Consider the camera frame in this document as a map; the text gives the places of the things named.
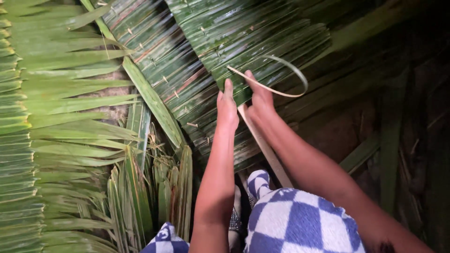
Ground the person's left hand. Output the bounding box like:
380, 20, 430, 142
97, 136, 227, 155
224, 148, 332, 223
216, 78, 240, 132

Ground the person's right hand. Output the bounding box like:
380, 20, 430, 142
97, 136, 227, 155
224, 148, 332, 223
244, 70, 278, 124

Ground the thin pale binding strip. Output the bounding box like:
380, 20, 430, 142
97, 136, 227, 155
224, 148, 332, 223
226, 54, 309, 98

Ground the dark green woven leaf panel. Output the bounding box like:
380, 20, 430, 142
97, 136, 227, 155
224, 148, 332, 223
165, 0, 332, 106
96, 0, 262, 173

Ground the pale wooden slat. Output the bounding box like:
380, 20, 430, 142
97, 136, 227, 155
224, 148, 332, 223
238, 104, 294, 189

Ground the long green palm frond stem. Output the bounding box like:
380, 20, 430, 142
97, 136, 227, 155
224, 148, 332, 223
80, 0, 185, 149

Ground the silver sparkly sandal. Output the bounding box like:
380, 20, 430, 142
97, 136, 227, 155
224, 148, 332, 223
228, 207, 244, 233

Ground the bundle of folded palm leaves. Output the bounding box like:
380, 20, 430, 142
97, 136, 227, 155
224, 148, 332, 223
106, 98, 193, 253

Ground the heap of dark palm leaves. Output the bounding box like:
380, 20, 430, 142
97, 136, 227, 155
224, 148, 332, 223
278, 0, 450, 252

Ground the blue white checkered garment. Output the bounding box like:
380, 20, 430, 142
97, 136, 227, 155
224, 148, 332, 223
140, 170, 367, 253

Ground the stack of light green palm leaves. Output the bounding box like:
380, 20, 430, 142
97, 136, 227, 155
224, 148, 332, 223
0, 0, 143, 253

